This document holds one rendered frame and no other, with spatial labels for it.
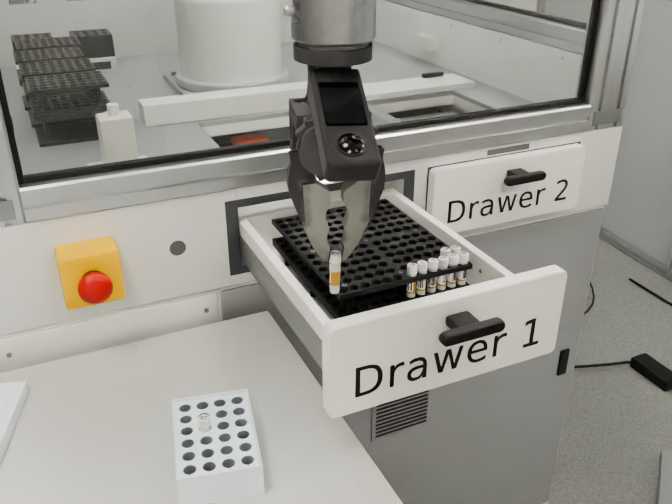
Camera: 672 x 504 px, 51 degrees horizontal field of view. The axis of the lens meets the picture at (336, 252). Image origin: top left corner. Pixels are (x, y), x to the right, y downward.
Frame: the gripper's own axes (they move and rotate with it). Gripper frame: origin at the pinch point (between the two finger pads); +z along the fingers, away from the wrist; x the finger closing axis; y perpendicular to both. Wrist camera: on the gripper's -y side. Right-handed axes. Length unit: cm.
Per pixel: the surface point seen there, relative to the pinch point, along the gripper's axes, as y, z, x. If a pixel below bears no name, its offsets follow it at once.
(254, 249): 21.5, 10.1, 6.8
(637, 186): 167, 71, -149
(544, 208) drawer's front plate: 38, 15, -42
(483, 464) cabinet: 38, 71, -38
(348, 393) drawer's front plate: -5.9, 13.2, -0.3
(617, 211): 174, 85, -148
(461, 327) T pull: -5.8, 6.6, -11.7
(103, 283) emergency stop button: 15.1, 9.8, 25.3
